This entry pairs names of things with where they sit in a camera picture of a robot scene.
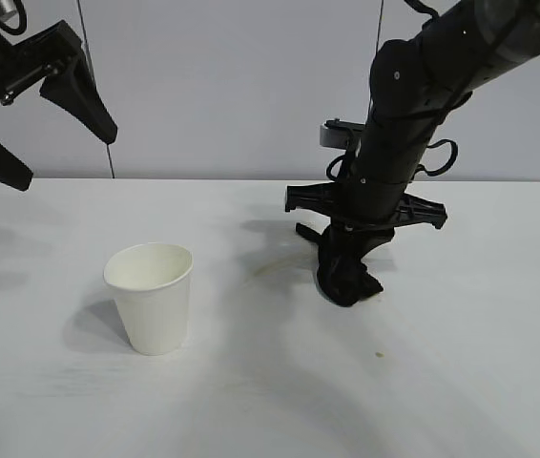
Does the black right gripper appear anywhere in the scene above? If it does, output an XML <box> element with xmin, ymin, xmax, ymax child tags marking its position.
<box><xmin>284</xmin><ymin>114</ymin><xmax>448</xmax><ymax>264</ymax></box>

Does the black and purple cloth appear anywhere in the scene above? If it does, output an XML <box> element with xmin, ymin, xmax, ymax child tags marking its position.
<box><xmin>295</xmin><ymin>223</ymin><xmax>386</xmax><ymax>309</ymax></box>

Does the white paper cup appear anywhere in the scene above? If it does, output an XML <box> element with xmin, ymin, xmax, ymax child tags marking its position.
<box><xmin>102</xmin><ymin>242</ymin><xmax>195</xmax><ymax>357</ymax></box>

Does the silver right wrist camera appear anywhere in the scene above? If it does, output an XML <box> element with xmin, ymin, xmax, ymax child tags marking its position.
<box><xmin>319</xmin><ymin>122</ymin><xmax>362</xmax><ymax>150</ymax></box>

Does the black right camera bracket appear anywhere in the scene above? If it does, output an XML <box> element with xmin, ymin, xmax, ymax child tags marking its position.
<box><xmin>324</xmin><ymin>116</ymin><xmax>371</xmax><ymax>134</ymax></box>

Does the black left camera cable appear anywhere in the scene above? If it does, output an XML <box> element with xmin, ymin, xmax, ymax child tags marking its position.
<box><xmin>0</xmin><ymin>0</ymin><xmax>27</xmax><ymax>24</ymax></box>

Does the black camera cable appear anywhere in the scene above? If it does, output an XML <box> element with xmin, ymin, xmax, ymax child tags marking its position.
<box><xmin>0</xmin><ymin>0</ymin><xmax>27</xmax><ymax>24</ymax></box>
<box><xmin>325</xmin><ymin>0</ymin><xmax>540</xmax><ymax>185</ymax></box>

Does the black right camera cable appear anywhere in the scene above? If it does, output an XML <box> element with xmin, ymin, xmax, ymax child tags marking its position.
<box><xmin>325</xmin><ymin>0</ymin><xmax>540</xmax><ymax>185</ymax></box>

